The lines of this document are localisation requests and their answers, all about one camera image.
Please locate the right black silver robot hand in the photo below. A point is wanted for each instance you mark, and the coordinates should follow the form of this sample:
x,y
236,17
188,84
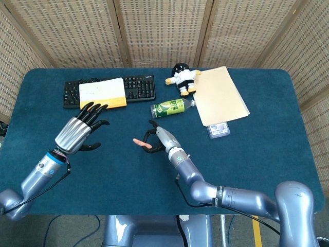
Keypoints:
x,y
167,139

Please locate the pink sausage stick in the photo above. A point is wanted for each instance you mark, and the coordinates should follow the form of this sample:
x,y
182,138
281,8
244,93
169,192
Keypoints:
x,y
140,142

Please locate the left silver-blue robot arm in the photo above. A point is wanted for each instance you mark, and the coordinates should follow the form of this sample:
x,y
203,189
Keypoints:
x,y
38,177

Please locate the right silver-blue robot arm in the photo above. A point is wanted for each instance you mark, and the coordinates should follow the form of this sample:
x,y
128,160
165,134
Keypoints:
x,y
244,199

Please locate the green tea plastic bottle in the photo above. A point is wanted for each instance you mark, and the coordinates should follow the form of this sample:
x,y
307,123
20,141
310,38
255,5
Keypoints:
x,y
169,108

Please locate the clear plastic card box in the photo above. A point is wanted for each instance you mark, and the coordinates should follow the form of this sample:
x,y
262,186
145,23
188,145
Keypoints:
x,y
218,130

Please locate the black computer keyboard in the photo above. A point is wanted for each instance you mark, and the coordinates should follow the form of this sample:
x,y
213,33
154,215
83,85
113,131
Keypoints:
x,y
140,88

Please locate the blue table cloth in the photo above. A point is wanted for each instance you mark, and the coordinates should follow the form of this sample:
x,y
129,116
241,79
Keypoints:
x,y
115,175

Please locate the black white penguin plush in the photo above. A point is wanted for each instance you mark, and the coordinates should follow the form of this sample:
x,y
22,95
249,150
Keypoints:
x,y
183,77

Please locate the beige manila folder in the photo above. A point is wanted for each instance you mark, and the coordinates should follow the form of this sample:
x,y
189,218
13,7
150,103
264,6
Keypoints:
x,y
218,97

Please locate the white and yellow notepad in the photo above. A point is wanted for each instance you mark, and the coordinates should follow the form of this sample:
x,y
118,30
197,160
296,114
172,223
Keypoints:
x,y
102,90

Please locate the silver-blue robot torso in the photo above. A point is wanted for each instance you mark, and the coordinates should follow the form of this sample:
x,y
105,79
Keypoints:
x,y
154,229

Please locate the woven bamboo folding screen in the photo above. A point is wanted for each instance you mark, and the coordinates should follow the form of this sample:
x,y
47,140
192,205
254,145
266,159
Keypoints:
x,y
164,31

